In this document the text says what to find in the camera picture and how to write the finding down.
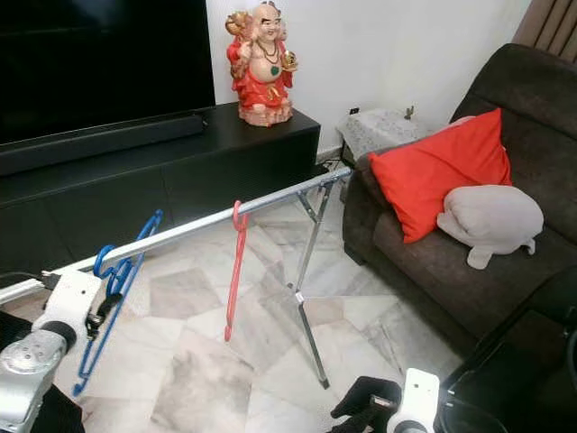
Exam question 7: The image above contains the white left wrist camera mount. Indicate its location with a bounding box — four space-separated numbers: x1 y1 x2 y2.
43 268 105 344

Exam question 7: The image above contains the silver clothes rack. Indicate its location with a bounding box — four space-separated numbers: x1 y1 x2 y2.
0 166 353 392

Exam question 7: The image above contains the dark brown fabric sofa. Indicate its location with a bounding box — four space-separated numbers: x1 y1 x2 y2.
342 42 577 351

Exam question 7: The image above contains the red square cushion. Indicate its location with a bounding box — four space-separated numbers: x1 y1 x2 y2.
367 107 514 245

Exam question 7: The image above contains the blue plastic clothes hanger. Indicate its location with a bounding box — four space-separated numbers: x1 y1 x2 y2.
73 209 164 399

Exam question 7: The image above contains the plain grey plush pillow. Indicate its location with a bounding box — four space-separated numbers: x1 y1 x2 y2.
436 184 545 271

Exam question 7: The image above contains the black TV console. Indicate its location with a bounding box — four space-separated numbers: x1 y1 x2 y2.
0 101 324 278

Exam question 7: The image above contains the large black television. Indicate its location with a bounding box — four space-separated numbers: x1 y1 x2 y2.
0 0 218 145

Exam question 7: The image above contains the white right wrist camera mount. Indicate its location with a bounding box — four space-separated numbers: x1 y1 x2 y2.
387 367 442 433

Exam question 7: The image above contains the black soundbar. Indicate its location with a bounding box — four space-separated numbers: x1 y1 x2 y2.
0 112 207 178

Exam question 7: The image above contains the red plastic clothes hanger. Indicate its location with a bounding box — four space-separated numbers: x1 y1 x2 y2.
224 199 250 344

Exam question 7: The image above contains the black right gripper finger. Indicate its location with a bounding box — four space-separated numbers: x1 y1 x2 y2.
331 403 393 432
344 377 402 404

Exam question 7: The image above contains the side table lace cloth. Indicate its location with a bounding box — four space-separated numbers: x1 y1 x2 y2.
335 107 440 165

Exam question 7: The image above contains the red laughing Buddha statue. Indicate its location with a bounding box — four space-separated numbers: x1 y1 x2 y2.
224 1 299 128

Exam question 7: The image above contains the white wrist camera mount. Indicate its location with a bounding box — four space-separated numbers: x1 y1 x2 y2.
43 268 105 344
387 367 442 433

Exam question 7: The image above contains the brown curtain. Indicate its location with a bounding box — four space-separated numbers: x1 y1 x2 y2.
510 0 577 60

